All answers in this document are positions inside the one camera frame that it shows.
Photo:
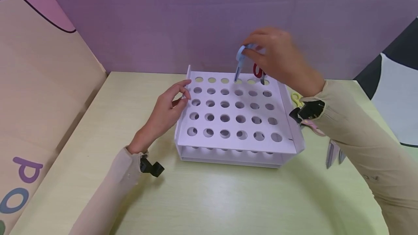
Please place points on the person's left hand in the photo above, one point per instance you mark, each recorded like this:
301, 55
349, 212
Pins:
160, 117

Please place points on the person's right hand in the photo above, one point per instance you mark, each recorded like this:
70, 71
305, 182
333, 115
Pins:
287, 61

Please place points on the person's right fingers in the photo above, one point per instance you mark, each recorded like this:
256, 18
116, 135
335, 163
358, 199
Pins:
259, 39

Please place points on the person's left index finger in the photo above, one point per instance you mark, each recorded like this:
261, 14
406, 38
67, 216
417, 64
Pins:
179, 84

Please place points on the person's left thumb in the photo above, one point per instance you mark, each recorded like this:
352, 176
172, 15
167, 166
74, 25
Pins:
180, 103

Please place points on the person's left forearm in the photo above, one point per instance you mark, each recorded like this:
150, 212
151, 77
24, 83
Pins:
107, 195

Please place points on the person's right forearm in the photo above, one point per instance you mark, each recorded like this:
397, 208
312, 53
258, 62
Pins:
365, 144

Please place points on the white rack with round holes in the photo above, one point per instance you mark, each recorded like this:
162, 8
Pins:
228, 140

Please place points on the black wrist band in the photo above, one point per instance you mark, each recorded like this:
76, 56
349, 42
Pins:
152, 166
308, 110

